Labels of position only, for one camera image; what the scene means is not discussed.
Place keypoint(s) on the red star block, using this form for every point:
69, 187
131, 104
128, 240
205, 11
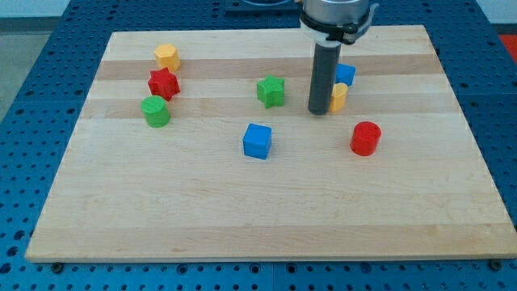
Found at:
163, 83

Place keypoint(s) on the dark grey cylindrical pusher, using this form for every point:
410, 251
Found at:
325, 63

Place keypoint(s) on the green cylinder block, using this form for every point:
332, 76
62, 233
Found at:
155, 111

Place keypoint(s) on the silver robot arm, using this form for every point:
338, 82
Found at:
331, 23

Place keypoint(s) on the green star block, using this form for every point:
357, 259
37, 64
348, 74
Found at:
270, 91

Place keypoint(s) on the wooden board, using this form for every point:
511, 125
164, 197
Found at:
185, 192

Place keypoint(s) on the blue block behind pusher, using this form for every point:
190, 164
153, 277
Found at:
345, 74

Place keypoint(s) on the red cylinder block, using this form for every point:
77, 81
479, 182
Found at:
365, 138

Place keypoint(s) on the yellow hexagon block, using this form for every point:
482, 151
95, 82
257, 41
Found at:
167, 56

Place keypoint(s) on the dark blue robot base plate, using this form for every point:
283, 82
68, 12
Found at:
233, 7

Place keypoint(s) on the blue cube block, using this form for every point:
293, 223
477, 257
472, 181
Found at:
257, 141

